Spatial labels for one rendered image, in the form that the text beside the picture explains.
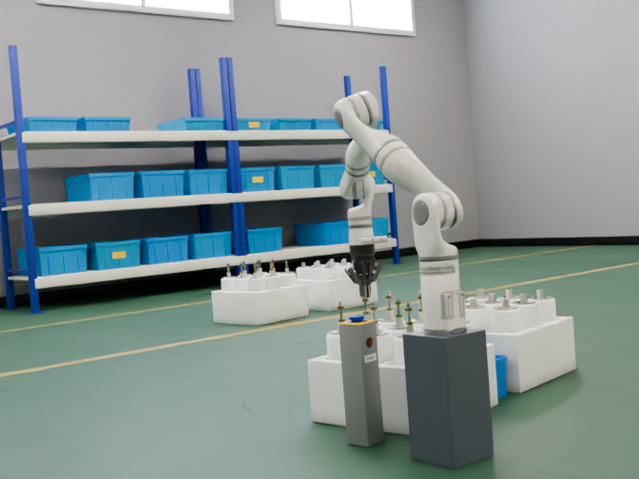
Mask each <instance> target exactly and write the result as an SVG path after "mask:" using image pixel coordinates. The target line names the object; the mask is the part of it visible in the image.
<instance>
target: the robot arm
mask: <svg viewBox="0 0 639 479"><path fill-rule="evenodd" d="M333 111H334V116H335V118H336V121H337V122H338V124H339V126H340V127H341V128H342V130H343V131H344V132H345V133H346V134H347V135H348V136H349V137H350V138H352V139H353V140H352V142H351V143H350V144H349V146H348V148H347V151H346V156H345V171H344V174H343V176H342V178H341V181H340V185H339V192H340V194H341V195H342V196H343V197H344V198H345V199H346V200H356V199H364V202H363V204H362V205H360V206H357V207H354V208H351V209H349V210H348V224H349V248H350V256H351V262H350V263H351V265H350V266H349V267H348V268H345V269H344V271H345V273H346V274H347V275H348V277H349V278H350V279H351V280H352V281H353V283H354V284H358V285H359V295H360V296H361V298H367V297H371V294H372V292H371V283H372V282H375V281H376V280H377V278H378V274H379V272H380V270H381V268H382V264H378V263H377V262H376V259H375V257H374V254H375V243H383V242H388V239H387V237H386V236H379V237H374V232H373V226H372V202H373V197H374V193H375V188H376V184H375V180H374V179H373V177H372V176H370V175H369V172H370V159H371V160H372V161H373V163H374V164H375V165H376V167H377V168H378V169H379V171H380V172H381V173H382V174H383V175H384V176H385V177H386V178H387V179H388V180H389V181H390V182H392V183H394V184H396V185H398V186H399V187H401V188H403V189H405V190H407V191H409V192H411V193H413V194H415V195H416V197H415V199H414V201H413V205H412V222H413V229H414V237H415V245H416V250H417V253H418V258H419V271H420V286H421V299H422V313H423V326H424V334H427V335H453V334H458V333H462V332H467V329H466V315H465V301H464V292H463V291H460V279H459V265H458V252H457V248H456V247H455V246H453V245H451V244H448V243H447V242H445V241H444V240H443V239H442V237H441V232H440V231H443V230H449V229H453V228H456V227H458V225H459V224H460V223H462V220H463V215H464V214H463V207H462V204H461V202H460V200H459V198H458V197H457V196H456V194H455V193H454V192H453V191H452V190H450V189H449V188H448V187H447V186H446V185H445V184H443V183H442V182H441V181H440V180H439V179H437V178H436V177H435V176H434V175H433V174H432V173H431V172H430V171H429V169H428V168H427V167H426V166H425V165H424V164H423V163H422V162H421V161H420V160H419V159H418V158H417V157H416V155H415V154H414V153H413V152H412V150H411V149H410V148H409V147H408V146H407V145H406V144H405V142H403V141H402V140H401V139H400V138H398V137H396V136H394V135H392V134H389V133H386V132H382V131H379V130H376V129H377V125H378V117H379V110H378V102H377V100H376V98H375V97H374V95H373V94H372V93H371V92H369V91H361V92H359V93H356V94H354V95H351V96H349V97H346V98H343V99H341V100H339V101H337V102H336V103H335V105H334V108H333ZM372 269H373V270H372ZM355 271H356V272H355Z"/></svg>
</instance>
